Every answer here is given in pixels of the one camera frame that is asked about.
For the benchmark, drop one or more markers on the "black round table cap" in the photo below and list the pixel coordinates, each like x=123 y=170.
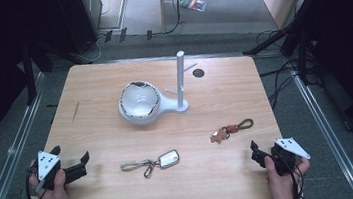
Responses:
x=198 y=73

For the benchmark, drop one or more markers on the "white bowl with silver rim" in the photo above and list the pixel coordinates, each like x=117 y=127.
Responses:
x=139 y=100

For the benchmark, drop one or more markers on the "person's right hand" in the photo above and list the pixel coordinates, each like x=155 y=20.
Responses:
x=283 y=184

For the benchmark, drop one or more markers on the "black metal stand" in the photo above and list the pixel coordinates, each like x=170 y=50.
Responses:
x=29 y=76

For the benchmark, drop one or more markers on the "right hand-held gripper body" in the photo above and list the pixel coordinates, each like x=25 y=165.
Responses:
x=291 y=147

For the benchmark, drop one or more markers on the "colourful packet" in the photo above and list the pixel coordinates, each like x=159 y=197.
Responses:
x=194 y=5

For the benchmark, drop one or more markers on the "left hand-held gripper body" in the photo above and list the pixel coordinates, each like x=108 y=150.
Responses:
x=47 y=163

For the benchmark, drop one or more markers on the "black cabinet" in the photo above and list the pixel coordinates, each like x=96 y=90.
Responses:
x=80 y=20

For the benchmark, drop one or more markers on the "black tripod stand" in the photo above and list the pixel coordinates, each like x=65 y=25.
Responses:
x=293 y=25

